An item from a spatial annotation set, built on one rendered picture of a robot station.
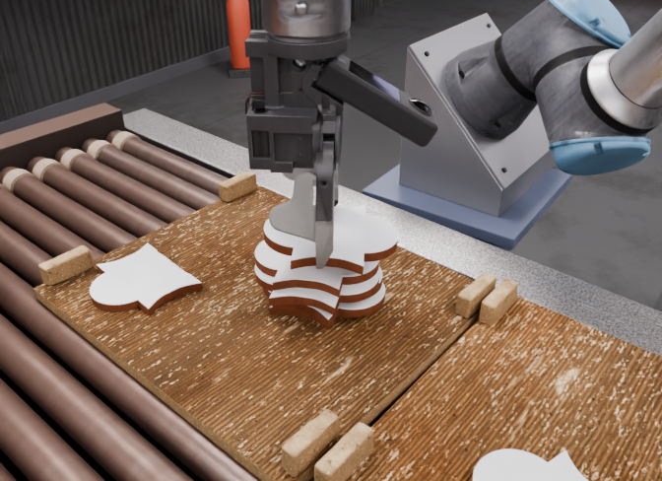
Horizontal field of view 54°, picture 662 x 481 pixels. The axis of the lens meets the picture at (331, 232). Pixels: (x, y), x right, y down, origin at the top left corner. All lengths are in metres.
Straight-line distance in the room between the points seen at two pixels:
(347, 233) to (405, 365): 0.14
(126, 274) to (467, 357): 0.39
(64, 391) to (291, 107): 0.35
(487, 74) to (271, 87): 0.49
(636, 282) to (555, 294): 1.78
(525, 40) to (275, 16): 0.51
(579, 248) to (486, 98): 1.75
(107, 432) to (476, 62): 0.72
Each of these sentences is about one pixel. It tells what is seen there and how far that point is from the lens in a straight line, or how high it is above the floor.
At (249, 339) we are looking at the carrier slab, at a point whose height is 0.94.
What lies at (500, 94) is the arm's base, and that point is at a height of 1.06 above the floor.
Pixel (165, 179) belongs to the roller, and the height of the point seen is 0.92.
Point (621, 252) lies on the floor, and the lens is 2.74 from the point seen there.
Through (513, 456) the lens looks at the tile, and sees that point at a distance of 0.58.
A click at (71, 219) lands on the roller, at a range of 1.00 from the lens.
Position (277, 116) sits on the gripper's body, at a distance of 0.57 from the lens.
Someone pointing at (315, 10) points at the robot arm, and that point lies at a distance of 0.54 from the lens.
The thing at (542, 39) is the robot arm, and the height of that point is 1.14.
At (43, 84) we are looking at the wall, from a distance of 3.97.
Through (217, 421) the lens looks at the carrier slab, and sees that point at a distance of 0.61.
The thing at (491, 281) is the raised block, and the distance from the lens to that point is 0.74.
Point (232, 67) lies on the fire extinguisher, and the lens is 4.49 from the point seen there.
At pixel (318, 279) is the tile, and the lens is 0.67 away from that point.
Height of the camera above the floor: 1.38
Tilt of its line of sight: 32 degrees down
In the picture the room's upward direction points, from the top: straight up
